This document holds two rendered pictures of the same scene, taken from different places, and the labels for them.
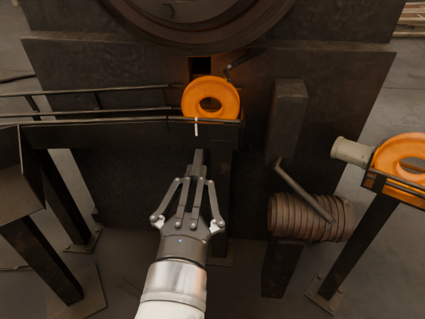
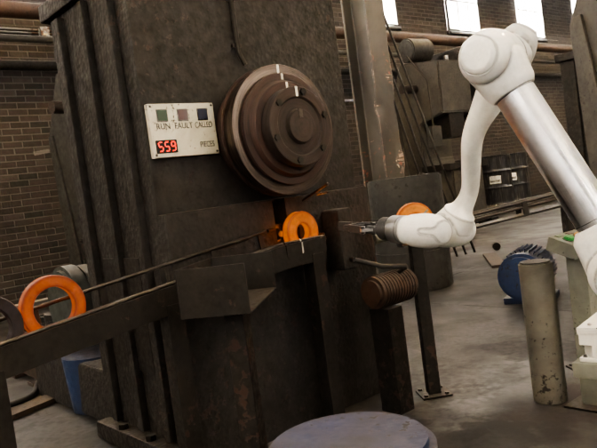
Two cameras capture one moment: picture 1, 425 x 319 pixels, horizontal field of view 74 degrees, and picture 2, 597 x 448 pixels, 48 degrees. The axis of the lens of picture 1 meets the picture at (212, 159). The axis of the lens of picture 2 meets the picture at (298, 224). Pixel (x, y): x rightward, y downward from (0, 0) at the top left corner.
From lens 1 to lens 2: 209 cm
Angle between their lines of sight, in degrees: 57
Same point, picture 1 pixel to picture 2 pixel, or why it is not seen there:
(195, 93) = (294, 221)
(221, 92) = (307, 218)
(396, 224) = not seen: hidden behind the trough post
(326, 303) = (441, 394)
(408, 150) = (408, 212)
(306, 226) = (396, 282)
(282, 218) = (382, 282)
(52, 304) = not seen: outside the picture
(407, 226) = not seen: hidden behind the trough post
